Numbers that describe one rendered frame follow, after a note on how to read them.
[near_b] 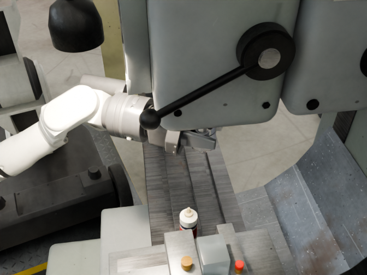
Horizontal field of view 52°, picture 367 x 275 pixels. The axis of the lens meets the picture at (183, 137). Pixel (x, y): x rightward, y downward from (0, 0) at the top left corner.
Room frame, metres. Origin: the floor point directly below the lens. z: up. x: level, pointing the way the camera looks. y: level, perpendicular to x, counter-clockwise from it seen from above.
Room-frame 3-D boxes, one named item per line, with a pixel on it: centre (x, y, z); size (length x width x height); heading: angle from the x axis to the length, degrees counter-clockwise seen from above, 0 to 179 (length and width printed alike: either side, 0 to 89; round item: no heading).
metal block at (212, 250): (0.39, -0.06, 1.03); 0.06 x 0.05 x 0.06; 10
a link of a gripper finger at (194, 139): (0.50, -0.03, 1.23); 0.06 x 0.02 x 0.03; 73
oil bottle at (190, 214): (0.51, -0.01, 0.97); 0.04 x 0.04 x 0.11
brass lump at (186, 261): (0.38, -0.01, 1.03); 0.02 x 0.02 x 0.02
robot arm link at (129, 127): (0.56, 0.05, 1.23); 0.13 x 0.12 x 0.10; 163
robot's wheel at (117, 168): (1.03, 0.26, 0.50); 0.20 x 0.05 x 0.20; 25
